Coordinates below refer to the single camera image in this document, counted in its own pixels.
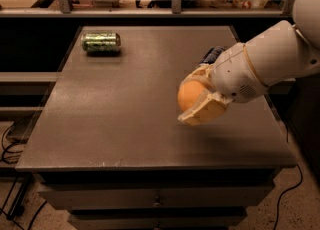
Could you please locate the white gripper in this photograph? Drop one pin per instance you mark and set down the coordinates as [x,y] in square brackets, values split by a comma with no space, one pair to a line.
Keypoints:
[235,72]

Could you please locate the orange fruit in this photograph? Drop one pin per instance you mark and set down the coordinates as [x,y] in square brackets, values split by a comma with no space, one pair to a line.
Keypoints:
[188,94]

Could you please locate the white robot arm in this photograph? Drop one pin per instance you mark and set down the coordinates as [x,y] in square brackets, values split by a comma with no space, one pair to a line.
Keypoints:
[287,49]

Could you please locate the blue soda can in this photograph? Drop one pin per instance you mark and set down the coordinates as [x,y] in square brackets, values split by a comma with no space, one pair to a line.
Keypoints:
[212,55]

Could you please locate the green soda can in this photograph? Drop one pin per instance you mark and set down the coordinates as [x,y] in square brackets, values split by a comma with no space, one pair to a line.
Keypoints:
[101,42]

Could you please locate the upper grey drawer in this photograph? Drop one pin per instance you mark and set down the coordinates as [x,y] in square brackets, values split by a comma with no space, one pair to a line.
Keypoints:
[90,197]

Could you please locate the grey drawer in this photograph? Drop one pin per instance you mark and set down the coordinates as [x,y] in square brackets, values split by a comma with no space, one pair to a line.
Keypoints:
[90,197]
[158,220]

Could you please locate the grey drawer cabinet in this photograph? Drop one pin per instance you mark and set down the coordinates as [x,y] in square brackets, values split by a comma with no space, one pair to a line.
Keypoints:
[113,121]

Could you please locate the lower grey drawer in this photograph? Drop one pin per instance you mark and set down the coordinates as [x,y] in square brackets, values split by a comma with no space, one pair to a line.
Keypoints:
[158,220]

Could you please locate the grey metal railing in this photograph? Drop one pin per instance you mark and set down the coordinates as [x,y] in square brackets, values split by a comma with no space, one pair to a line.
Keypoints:
[144,8]

